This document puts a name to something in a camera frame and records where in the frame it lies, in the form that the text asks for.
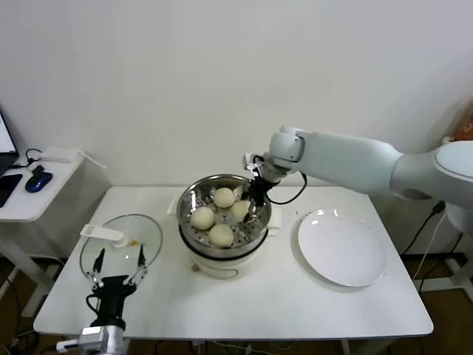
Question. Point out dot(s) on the black smartphone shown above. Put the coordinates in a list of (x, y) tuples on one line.
[(8, 188)]

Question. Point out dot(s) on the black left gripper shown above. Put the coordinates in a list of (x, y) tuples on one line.
[(112, 292)]

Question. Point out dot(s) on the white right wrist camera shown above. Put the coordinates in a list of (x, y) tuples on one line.
[(250, 161)]

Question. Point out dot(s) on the white round plate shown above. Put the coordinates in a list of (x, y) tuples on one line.
[(340, 251)]

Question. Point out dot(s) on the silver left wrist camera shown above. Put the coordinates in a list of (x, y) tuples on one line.
[(92, 338)]

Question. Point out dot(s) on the orange bottle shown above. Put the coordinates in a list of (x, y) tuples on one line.
[(467, 127)]

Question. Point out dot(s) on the white steamed baozi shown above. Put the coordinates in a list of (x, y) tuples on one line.
[(239, 210), (224, 197), (204, 218), (221, 235)]

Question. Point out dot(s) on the white side table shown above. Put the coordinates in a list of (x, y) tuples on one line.
[(37, 207)]

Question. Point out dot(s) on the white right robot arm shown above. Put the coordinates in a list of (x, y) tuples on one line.
[(351, 159)]

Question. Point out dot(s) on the blue computer mouse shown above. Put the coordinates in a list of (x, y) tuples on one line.
[(37, 183)]

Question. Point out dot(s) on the black laptop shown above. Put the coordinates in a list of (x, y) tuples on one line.
[(5, 144)]

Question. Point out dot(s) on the white adapter box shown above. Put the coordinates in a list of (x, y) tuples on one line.
[(59, 154)]

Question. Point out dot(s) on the stainless steel steamer basket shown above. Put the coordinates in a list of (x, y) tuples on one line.
[(192, 207)]

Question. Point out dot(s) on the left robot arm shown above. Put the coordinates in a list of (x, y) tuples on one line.
[(118, 342)]

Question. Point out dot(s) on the white electric pot base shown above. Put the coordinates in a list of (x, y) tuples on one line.
[(221, 264)]

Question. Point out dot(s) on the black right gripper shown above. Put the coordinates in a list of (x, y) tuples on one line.
[(259, 190)]

